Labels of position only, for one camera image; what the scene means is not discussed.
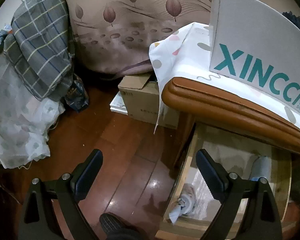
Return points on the dark plaid slipper foot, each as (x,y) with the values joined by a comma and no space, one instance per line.
(116,229)

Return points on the brown cardboard box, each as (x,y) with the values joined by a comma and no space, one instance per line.
(140,95)

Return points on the white XINCCI shoe box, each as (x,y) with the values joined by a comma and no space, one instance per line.
(253,43)

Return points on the white patterned table cloth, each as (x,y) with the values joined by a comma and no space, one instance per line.
(186,53)

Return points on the beige leaf print bedsheet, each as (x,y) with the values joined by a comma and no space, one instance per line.
(114,36)

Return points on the white patterned underwear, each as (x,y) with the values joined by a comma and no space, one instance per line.
(185,204)

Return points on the dark blue printed bag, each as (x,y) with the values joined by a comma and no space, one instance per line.
(77,98)

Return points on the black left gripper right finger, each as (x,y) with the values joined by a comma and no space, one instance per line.
(261,217)

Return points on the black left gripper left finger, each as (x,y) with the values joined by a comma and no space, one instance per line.
(38,219)

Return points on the white sheer dotted fabric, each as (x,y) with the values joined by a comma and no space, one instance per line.
(24,120)

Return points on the dark navy underwear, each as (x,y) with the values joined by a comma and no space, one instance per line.
(293,18)

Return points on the grey plaid blanket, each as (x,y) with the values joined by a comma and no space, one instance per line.
(40,47)

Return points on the brown wooden nightstand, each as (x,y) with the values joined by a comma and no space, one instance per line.
(201,104)

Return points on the light wooden drawer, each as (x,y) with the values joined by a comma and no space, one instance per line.
(237,154)

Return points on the white flat box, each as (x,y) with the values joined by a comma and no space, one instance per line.
(117,105)

